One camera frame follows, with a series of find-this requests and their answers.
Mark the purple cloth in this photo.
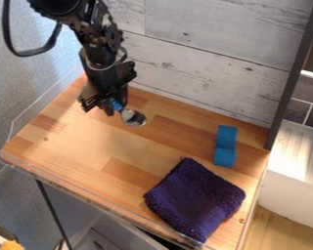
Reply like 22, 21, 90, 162
142, 156, 247, 244

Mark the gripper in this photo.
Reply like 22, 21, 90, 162
77, 60, 139, 117

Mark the blue block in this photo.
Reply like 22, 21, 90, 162
212, 124, 241, 169

